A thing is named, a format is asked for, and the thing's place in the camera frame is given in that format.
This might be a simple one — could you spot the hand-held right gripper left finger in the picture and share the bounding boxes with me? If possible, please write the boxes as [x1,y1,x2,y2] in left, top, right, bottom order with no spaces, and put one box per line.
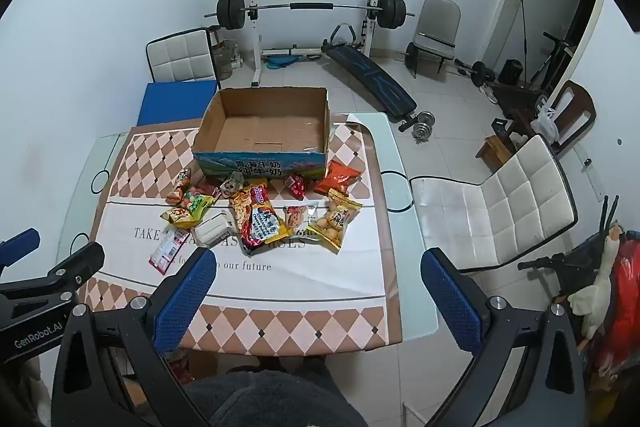
[50,249,217,427]

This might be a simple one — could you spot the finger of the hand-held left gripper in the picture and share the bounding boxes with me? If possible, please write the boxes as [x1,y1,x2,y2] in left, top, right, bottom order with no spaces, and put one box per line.
[0,228,41,265]
[0,242,106,305]

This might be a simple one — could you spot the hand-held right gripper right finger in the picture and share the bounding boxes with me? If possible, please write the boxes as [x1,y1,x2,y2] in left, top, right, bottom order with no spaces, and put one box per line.
[421,249,586,427]

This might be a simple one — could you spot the red white bar wrapper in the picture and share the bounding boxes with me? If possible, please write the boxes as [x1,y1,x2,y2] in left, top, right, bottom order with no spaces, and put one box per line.
[148,227,191,276]

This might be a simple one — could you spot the white wafer packet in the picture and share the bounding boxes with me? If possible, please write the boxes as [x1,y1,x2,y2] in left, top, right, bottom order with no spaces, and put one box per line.
[192,213,236,249]

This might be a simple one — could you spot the green candy packet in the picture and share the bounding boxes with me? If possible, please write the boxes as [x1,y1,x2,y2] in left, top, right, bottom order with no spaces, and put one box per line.
[180,189,216,221]

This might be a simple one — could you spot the large yellow red noodle packet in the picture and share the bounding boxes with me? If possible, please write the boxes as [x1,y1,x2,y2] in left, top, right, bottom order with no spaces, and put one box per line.
[229,179,294,254]

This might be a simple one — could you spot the white red crispy noodle packet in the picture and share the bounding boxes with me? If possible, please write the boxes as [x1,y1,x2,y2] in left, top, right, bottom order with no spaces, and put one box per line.
[285,203,320,234]

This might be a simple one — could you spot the yellow biscuit bag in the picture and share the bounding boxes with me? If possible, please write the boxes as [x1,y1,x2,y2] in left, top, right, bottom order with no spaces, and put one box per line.
[307,189,364,254]

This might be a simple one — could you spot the red snack packet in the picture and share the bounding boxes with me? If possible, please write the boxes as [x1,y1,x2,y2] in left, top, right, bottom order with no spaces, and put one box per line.
[283,174,307,200]

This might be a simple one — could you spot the cardboard box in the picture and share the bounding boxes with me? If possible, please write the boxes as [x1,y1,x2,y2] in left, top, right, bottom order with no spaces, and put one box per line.
[192,87,333,180]

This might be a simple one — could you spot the white padded lounge chair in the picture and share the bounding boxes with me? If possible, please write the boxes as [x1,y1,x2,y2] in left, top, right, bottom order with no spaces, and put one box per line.
[410,134,579,276]

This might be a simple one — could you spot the small orange snack packet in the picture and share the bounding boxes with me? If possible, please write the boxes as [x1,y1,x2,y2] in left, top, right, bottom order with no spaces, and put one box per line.
[166,168,195,202]

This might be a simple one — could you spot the diamond pattern tablecloth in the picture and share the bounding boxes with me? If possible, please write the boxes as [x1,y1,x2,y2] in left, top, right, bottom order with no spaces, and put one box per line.
[77,113,404,353]

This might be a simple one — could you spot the clear cartoon snack packet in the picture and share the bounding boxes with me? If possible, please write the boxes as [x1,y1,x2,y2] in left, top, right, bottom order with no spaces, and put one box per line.
[220,172,246,199]

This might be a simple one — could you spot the person's dark clothing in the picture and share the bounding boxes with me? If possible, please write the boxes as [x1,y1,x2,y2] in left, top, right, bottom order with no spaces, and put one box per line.
[184,366,368,427]

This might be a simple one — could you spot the small wooden stool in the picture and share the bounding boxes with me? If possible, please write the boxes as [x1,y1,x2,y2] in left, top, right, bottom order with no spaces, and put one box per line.
[475,134,516,173]

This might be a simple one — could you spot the white stuffed duck toy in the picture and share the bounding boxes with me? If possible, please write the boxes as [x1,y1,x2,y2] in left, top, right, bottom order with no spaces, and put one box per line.
[569,224,624,341]

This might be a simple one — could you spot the red bag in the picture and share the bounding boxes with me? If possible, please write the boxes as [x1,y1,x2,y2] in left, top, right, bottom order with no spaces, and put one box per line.
[594,234,640,375]

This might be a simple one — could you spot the chrome dumbbell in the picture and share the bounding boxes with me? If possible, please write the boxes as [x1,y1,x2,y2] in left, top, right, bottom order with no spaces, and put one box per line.
[399,110,436,143]

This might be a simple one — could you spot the blue padded block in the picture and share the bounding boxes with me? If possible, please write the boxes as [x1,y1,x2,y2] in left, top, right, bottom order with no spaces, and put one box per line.
[137,80,221,128]

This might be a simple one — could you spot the white plastic bag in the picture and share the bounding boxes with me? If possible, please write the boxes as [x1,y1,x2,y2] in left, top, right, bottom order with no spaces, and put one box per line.
[530,104,561,143]

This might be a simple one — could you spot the dark wooden table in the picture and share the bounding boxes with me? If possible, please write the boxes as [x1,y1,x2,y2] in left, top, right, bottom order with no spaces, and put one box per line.
[491,82,549,138]

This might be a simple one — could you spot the black dumbbell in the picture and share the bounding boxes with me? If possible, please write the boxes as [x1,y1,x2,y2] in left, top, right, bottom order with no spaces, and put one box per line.
[452,59,497,88]

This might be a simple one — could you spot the brown wooden chair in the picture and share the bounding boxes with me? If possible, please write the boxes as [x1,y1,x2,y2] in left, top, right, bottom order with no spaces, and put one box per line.
[544,80,597,156]

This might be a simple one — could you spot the black sit-up bench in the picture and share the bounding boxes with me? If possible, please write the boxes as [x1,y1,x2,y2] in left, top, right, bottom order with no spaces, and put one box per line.
[320,23,419,124]

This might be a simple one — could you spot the black speaker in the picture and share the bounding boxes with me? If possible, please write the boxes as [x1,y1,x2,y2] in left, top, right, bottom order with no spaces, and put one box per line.
[497,59,524,86]

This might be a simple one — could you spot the glass jar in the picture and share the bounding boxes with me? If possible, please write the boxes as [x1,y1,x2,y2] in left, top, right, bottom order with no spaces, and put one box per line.
[212,39,244,80]

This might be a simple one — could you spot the black scooter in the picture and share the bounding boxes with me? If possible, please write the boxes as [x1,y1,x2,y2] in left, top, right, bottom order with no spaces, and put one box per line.
[527,32,577,88]

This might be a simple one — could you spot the white barbell rack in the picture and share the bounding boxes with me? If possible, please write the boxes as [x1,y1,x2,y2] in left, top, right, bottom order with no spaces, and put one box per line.
[244,0,387,88]

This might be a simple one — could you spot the grey folding chair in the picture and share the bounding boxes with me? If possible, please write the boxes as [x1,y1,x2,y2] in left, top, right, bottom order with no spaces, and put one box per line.
[406,0,462,80]

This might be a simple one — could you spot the barbell with black plates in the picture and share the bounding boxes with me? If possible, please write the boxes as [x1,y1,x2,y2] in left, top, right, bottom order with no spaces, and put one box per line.
[204,0,416,30]

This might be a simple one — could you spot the black cable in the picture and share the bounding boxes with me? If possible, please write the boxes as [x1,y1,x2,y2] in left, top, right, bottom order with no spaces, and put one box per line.
[380,169,417,213]

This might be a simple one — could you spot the white padded chair black frame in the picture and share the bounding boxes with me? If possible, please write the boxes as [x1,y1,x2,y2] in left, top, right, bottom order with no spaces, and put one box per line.
[145,27,224,83]

